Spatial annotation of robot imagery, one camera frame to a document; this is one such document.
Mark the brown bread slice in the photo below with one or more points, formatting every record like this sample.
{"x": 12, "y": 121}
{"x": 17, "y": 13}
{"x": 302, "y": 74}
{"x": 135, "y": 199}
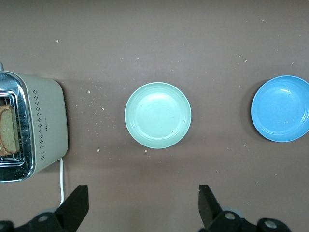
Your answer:
{"x": 9, "y": 130}

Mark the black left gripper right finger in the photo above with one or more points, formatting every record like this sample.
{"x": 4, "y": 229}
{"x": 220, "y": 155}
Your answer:
{"x": 210, "y": 212}

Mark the blue plate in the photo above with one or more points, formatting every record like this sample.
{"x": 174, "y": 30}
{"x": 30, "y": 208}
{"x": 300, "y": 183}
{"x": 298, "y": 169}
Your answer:
{"x": 280, "y": 108}

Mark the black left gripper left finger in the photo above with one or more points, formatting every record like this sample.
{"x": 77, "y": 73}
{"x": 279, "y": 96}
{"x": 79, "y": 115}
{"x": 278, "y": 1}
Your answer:
{"x": 72, "y": 212}

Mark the light green plate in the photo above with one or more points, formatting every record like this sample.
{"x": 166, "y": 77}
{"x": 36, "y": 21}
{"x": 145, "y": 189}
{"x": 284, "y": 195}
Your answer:
{"x": 158, "y": 115}

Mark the beige chrome toaster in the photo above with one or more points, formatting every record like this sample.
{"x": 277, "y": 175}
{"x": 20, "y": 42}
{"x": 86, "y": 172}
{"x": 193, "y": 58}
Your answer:
{"x": 48, "y": 120}

